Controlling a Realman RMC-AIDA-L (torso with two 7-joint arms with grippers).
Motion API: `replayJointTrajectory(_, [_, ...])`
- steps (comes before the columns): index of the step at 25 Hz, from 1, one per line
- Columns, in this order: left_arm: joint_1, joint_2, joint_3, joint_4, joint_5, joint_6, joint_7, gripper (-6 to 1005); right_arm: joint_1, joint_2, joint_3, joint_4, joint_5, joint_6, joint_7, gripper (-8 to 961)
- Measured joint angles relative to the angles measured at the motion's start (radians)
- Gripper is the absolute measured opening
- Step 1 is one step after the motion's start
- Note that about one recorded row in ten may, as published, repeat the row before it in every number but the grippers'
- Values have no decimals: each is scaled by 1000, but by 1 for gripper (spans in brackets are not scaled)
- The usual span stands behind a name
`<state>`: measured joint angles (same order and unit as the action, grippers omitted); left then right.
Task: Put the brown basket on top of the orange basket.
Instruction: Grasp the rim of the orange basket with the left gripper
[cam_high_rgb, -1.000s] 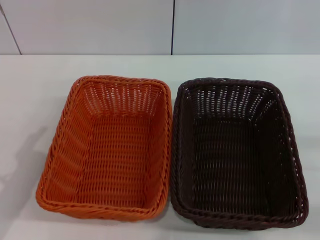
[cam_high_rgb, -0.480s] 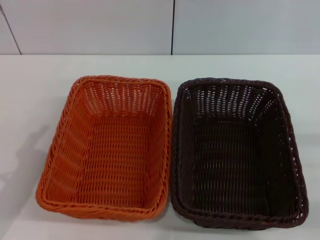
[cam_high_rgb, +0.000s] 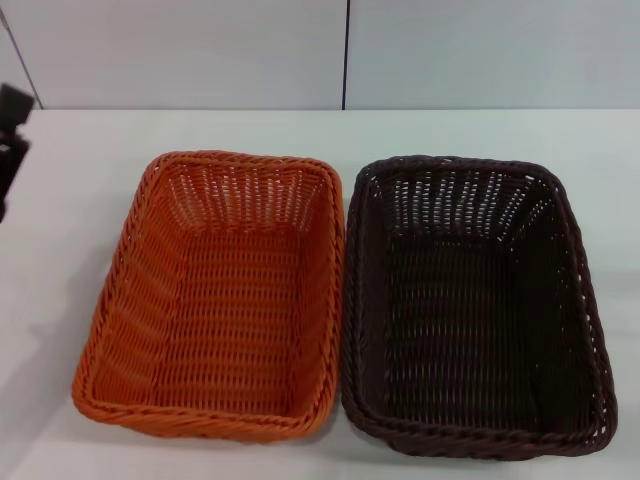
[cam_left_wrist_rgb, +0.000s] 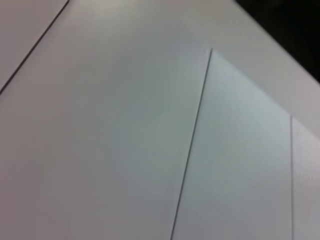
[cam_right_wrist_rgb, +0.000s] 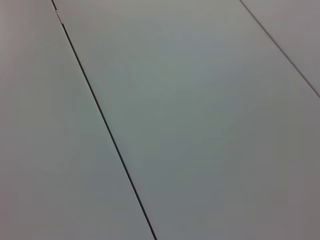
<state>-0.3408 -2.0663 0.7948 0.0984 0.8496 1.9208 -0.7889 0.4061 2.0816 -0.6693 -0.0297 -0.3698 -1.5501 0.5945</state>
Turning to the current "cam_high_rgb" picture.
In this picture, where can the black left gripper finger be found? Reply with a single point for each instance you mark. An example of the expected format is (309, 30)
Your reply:
(14, 107)

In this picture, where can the orange woven plastic basket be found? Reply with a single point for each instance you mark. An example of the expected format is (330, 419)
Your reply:
(225, 310)

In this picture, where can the dark brown woven plastic basket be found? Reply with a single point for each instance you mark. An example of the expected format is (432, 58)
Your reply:
(465, 320)

